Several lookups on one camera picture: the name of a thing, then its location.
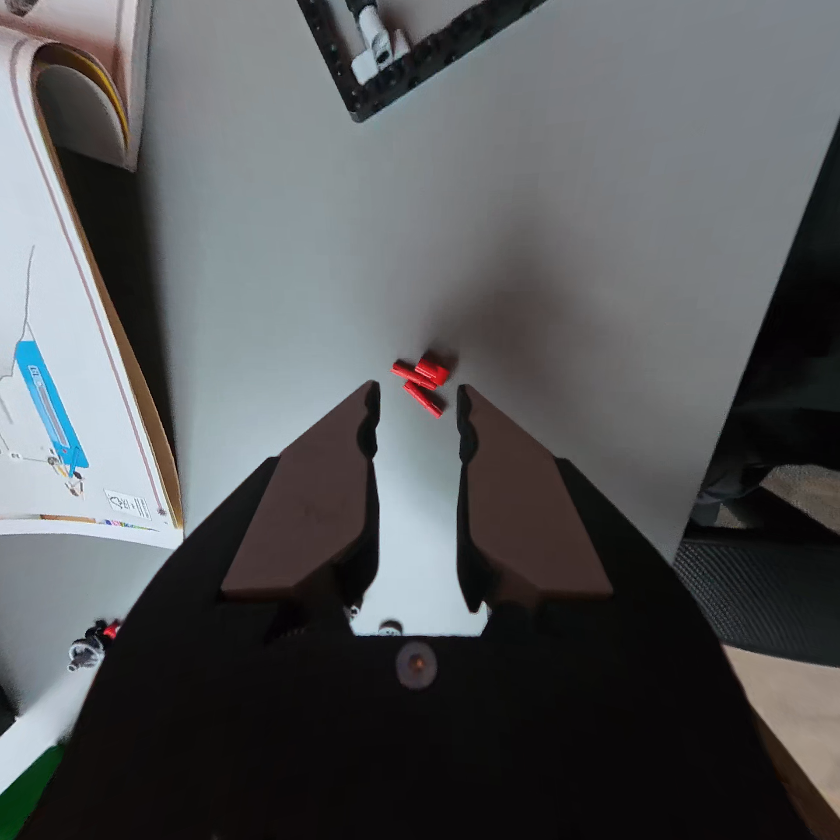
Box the small red lego piece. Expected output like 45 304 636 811
416 351 458 386

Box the pile of lego pieces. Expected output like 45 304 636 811
66 602 404 676

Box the grey lego connector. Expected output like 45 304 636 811
350 0 412 84

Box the lego instruction booklet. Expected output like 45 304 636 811
0 0 185 551

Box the black rectangular lego frame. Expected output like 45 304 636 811
295 0 551 124

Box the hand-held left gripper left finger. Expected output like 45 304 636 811
220 379 382 611

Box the green plastic bin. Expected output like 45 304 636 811
0 745 67 840

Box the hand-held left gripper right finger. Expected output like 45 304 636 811
456 384 616 614

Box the black office chair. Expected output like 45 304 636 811
675 525 840 665

